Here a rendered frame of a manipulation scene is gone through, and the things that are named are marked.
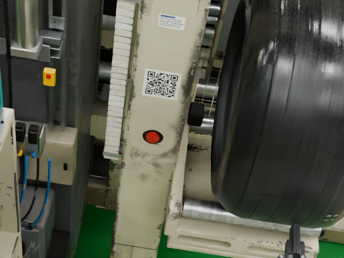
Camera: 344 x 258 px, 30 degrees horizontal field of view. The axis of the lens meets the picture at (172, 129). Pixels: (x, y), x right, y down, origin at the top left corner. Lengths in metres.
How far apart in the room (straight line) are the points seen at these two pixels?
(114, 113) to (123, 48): 0.19
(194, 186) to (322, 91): 0.62
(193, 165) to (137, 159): 0.28
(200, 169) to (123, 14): 0.63
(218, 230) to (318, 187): 0.38
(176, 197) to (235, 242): 0.19
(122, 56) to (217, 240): 0.52
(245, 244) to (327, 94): 0.52
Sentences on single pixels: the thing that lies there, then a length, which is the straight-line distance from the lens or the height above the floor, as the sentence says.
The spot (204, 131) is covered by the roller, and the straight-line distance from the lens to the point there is 1.70.
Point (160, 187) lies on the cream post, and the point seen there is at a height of 0.89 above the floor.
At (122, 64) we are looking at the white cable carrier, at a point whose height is 1.25.
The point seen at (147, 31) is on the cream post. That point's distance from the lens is 1.25.
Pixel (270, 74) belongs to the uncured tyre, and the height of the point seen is 1.37.
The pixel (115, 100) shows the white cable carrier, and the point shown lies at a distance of 1.39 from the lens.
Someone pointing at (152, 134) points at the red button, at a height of 1.07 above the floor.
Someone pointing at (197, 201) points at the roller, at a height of 0.92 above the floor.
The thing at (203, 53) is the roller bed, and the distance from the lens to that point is 1.77.
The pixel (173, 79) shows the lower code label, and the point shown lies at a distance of 1.31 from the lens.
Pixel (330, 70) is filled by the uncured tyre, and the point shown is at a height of 1.39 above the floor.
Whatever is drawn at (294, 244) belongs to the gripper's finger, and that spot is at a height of 1.04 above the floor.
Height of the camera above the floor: 2.10
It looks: 45 degrees down
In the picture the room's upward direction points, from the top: 11 degrees clockwise
